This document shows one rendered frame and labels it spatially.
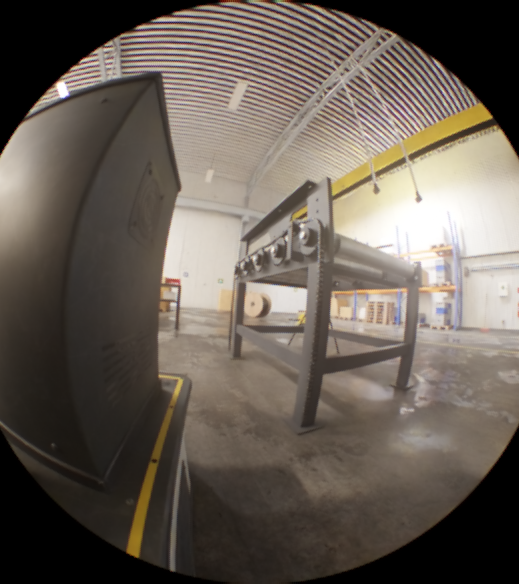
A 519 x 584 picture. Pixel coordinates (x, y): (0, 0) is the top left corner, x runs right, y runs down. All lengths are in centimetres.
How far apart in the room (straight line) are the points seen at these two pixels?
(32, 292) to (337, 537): 71
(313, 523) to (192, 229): 1195
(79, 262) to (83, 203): 5
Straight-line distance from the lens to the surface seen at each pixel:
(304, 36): 810
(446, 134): 801
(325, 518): 66
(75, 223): 20
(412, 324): 158
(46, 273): 21
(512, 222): 1024
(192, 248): 1161
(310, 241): 85
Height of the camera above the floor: 56
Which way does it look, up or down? 3 degrees up
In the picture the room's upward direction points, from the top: 5 degrees clockwise
